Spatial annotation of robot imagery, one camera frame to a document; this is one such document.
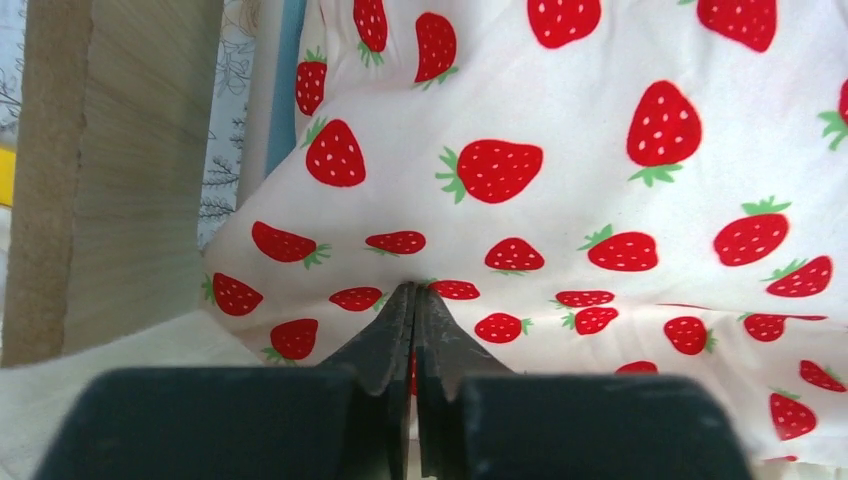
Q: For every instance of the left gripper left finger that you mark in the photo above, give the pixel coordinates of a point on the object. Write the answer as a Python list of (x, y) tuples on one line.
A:
[(375, 434)]

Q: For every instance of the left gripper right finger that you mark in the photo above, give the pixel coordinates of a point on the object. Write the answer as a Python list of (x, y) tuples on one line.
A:
[(445, 354)]

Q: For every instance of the large strawberry print cushion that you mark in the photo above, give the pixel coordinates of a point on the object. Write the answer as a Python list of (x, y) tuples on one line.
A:
[(619, 180)]

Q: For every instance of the wooden pet bed frame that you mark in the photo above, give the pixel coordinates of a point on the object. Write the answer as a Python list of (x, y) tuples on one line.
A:
[(117, 98)]

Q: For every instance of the floral table mat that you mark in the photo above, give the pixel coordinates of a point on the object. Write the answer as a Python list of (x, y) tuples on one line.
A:
[(227, 126)]

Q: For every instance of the yellow toy block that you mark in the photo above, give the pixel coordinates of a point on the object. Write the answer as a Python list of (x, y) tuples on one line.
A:
[(7, 176)]

